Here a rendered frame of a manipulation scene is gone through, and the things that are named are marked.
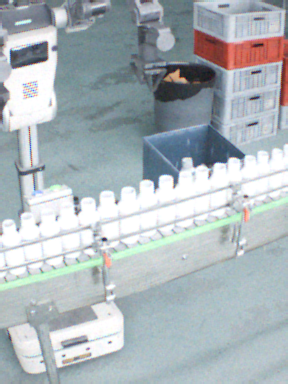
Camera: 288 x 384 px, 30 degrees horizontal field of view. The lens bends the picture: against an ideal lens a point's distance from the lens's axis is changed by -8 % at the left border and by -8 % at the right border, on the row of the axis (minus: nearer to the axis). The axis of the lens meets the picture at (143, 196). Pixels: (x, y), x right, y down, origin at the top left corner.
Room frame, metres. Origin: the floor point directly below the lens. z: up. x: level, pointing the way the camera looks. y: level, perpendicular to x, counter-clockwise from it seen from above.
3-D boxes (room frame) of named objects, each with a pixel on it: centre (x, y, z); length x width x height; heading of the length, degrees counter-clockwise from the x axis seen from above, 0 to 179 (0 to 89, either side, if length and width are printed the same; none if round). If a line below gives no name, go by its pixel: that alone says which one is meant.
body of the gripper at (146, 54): (1.50, -0.01, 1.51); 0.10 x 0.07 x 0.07; 27
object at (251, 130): (3.88, -0.70, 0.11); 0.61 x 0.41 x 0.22; 123
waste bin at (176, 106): (3.54, -0.26, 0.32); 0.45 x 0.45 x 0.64
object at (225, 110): (3.88, -0.70, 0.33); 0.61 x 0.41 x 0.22; 123
